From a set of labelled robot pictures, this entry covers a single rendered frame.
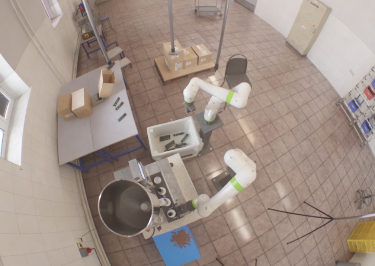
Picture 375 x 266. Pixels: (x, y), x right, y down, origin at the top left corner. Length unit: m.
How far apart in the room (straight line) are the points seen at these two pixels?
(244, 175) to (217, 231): 1.64
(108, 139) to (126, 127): 0.29
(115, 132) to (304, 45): 5.48
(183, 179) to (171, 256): 0.96
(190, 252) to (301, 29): 5.91
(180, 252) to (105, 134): 1.72
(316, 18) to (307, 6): 0.45
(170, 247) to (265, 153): 2.14
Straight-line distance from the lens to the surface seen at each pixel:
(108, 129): 2.25
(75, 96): 2.59
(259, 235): 2.88
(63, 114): 2.65
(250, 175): 1.13
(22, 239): 1.95
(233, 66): 2.88
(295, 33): 5.85
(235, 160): 1.12
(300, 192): 3.27
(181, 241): 2.01
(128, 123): 2.17
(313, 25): 5.49
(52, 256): 2.18
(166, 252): 2.07
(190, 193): 1.81
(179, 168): 1.84
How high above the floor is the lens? 2.55
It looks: 63 degrees down
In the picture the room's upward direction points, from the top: 1 degrees clockwise
